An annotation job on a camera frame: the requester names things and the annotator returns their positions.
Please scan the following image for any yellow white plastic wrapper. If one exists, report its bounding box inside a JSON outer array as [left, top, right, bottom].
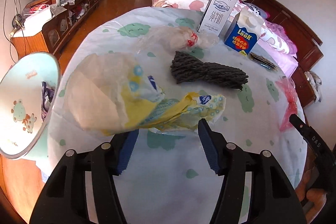
[[64, 53, 226, 135]]

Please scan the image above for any wooden bedside table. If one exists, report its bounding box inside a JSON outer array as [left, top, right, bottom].
[[291, 67, 317, 108]]

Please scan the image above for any grey cloth on nightstand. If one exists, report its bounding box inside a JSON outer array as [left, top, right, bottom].
[[304, 71, 322, 102]]

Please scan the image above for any pink plastic bag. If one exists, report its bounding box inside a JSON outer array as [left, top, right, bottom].
[[276, 77, 298, 132]]

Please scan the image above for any purple floral cloth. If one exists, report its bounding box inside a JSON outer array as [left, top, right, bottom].
[[41, 81, 55, 121]]

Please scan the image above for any dark snack packet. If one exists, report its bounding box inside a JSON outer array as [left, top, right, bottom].
[[249, 52, 278, 71]]

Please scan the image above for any pink bed sheet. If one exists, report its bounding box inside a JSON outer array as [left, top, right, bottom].
[[148, 0, 300, 77]]

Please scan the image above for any blue white Look carton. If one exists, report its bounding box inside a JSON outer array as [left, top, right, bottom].
[[224, 9, 264, 56]]

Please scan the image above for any cartoon print tablecloth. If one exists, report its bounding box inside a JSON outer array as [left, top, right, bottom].
[[45, 7, 307, 223]]

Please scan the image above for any wooden tv cabinet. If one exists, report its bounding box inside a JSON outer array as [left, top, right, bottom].
[[10, 0, 101, 59]]

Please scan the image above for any white tall milk carton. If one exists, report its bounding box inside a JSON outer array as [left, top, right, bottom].
[[198, 0, 237, 36]]

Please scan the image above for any clear plastic bag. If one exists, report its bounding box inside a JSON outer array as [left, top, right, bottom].
[[137, 26, 219, 53]]

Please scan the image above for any heart pattern quilt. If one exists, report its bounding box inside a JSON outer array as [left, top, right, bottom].
[[152, 0, 297, 57]]

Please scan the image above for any dark grey rope bundle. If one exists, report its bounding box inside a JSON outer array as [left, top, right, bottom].
[[170, 50, 249, 91]]

